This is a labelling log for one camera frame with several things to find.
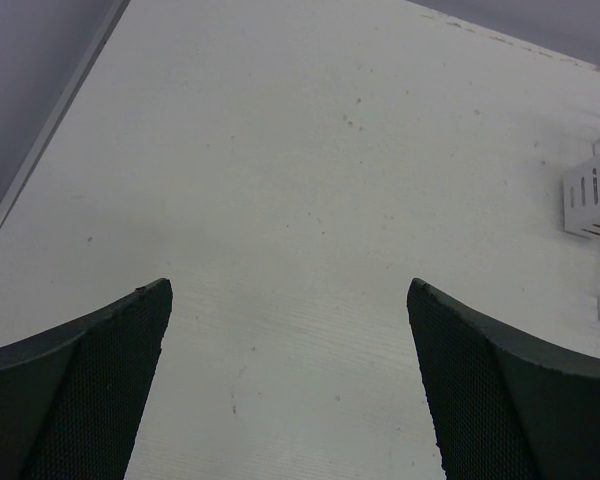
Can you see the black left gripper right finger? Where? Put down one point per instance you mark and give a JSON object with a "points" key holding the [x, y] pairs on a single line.
{"points": [[504, 404]]}

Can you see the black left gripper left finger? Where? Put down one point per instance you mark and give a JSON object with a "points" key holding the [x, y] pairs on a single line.
{"points": [[72, 397]]}

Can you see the white cutlery holder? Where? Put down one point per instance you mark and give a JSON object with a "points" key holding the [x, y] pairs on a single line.
{"points": [[581, 199]]}

